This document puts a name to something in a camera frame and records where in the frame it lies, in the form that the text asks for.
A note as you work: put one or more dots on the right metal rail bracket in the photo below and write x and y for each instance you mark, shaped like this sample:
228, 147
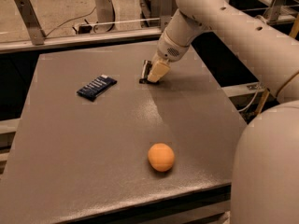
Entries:
274, 10

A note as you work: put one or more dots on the black rxbar chocolate bar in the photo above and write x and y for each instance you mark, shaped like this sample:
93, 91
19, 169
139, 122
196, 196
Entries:
145, 72

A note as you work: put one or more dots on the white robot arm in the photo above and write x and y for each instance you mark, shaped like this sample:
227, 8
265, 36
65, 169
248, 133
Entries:
265, 182

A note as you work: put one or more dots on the orange ball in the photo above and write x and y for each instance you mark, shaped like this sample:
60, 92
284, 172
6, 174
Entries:
161, 157

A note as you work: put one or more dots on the middle metal rail bracket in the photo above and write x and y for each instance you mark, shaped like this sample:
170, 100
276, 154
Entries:
165, 13

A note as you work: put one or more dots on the blue rxbar snack bar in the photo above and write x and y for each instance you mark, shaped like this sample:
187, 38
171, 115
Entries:
97, 86

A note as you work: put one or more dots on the metal guard rail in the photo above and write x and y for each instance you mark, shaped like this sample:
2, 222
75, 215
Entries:
82, 40

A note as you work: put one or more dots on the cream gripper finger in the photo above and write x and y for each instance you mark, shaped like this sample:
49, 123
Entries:
157, 71

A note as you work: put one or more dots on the metal rail bracket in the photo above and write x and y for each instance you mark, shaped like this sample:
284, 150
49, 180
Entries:
165, 13
274, 10
28, 15

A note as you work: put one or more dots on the left metal rail bracket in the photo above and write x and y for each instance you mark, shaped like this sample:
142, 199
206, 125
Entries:
28, 15

